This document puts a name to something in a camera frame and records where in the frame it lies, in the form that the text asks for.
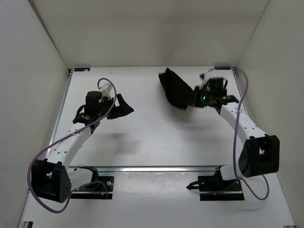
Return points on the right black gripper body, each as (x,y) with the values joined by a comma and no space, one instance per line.
(202,98)

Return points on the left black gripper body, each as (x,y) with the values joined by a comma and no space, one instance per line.
(103,107)

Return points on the black skirt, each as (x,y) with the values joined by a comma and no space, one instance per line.
(178,93)
(123,109)

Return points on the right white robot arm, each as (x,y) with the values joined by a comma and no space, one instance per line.
(260,152)

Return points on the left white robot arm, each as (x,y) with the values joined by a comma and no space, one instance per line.
(50,178)

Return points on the right blue corner label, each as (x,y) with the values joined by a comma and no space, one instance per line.
(222,67)

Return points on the blue corner label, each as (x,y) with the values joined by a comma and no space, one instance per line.
(222,67)
(81,69)

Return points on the left blue corner label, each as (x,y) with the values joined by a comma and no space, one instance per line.
(81,69)

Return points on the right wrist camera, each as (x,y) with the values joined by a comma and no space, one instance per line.
(213,84)

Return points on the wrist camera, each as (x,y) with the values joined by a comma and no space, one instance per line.
(105,89)
(213,84)

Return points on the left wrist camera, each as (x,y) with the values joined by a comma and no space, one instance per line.
(105,89)

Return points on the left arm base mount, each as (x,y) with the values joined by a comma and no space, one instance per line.
(97,191)

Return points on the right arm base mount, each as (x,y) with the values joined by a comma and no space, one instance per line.
(214,188)

